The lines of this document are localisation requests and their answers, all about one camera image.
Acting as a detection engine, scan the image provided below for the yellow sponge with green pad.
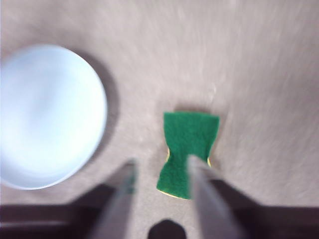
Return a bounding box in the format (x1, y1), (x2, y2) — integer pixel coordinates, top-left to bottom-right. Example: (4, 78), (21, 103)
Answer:
(156, 111), (221, 201)

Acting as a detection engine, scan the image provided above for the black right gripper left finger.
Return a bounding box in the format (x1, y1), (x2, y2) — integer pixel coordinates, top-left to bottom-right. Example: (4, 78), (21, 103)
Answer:
(0, 157), (138, 239)

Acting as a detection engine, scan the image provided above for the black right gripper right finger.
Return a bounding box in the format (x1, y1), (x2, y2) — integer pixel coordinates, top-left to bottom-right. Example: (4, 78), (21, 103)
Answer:
(186, 153), (319, 239)

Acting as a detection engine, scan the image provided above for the light blue round plate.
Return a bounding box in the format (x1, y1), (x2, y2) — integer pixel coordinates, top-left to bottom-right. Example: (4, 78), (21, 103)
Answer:
(0, 44), (109, 191)

